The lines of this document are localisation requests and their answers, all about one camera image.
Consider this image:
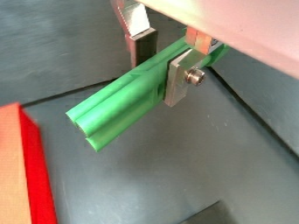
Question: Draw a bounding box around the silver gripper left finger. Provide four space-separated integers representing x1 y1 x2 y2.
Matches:
109 0 157 67

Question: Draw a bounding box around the green three prong object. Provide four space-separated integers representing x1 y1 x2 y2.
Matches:
66 34 229 151

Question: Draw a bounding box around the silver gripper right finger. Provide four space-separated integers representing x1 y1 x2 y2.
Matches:
162 26 222 107

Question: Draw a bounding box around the red peg board block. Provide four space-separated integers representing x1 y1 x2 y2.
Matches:
0 103 58 224

